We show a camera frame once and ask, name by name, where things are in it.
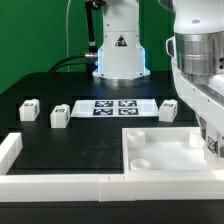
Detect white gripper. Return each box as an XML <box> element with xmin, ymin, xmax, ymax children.
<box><xmin>171</xmin><ymin>59</ymin><xmax>224</xmax><ymax>139</ymax></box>

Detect white square tabletop tray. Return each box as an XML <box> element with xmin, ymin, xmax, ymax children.
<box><xmin>122</xmin><ymin>127</ymin><xmax>208</xmax><ymax>175</ymax></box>

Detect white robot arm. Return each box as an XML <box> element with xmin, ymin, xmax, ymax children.
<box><xmin>85</xmin><ymin>0</ymin><xmax>224</xmax><ymax>136</ymax></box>

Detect white marker plate with tags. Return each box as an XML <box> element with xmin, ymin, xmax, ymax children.
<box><xmin>71</xmin><ymin>99</ymin><xmax>158</xmax><ymax>118</ymax></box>

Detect white U-shaped fence wall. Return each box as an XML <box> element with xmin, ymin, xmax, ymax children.
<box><xmin>0</xmin><ymin>133</ymin><xmax>224</xmax><ymax>202</ymax></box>

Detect black cables behind robot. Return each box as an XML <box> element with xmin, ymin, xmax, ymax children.
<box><xmin>48</xmin><ymin>53</ymin><xmax>99</xmax><ymax>73</ymax></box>

